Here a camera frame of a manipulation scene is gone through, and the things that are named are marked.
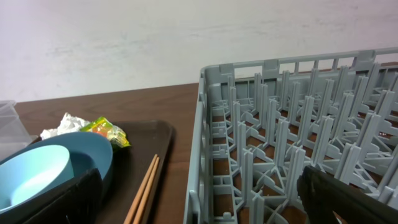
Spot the dark blue plate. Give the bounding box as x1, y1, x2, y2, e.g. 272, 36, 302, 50
1, 133, 113, 223

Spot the light blue bowl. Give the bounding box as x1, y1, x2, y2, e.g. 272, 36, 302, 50
1, 145, 74, 213

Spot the grey dishwasher rack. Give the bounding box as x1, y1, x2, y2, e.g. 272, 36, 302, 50
183, 47, 397, 223

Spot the clear plastic bin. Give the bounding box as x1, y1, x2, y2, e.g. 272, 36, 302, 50
0, 100, 37, 160

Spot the brown plastic tray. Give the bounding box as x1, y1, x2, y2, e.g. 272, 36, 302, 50
96, 120, 174, 223

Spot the white tissue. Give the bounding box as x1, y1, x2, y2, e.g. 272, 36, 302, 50
40, 113, 90, 140

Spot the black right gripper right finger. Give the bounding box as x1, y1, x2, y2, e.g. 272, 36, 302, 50
297, 166, 397, 224

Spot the yellow green snack wrapper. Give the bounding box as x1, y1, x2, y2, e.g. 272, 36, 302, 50
80, 116, 131, 149

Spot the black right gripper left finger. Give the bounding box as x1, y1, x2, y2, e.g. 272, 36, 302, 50
25, 169, 103, 224

